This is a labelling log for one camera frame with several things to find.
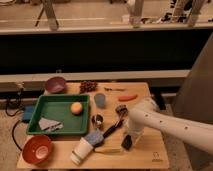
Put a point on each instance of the small dark utensil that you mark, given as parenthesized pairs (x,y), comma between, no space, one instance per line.
(114,89)

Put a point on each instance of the orange round fruit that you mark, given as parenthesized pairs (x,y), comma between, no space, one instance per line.
(76,108)

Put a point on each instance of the blue plastic cup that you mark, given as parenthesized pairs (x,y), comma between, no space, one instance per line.
(100,100)

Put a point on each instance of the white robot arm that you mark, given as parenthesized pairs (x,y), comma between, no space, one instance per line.
(145,113)

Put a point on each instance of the black handled brush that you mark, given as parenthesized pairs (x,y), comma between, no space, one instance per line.
(122,112)

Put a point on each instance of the orange carrot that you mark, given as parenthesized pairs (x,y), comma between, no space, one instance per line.
(127,98)

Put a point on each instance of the blue power box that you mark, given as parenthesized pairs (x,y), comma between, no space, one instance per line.
(28,113)

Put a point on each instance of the green plastic tray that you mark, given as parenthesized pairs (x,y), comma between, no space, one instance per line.
(57,108)

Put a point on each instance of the white paper cup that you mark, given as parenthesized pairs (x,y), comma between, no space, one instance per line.
(81,151)

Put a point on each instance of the dark grape bunch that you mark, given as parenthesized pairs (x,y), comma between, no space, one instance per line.
(88,86)

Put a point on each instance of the blue cloth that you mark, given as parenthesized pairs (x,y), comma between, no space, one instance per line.
(94,138)

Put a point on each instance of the red bowl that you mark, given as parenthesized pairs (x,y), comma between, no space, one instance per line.
(37,149)

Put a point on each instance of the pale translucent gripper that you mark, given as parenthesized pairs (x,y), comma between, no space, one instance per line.
(133,137)

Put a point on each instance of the black eraser block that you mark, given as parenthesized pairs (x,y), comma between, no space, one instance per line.
(127,142)

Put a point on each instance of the purple bowl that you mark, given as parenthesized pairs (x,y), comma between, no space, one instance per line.
(55,84)

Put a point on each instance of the grey folded cloth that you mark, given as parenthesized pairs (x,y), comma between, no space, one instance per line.
(49,125)

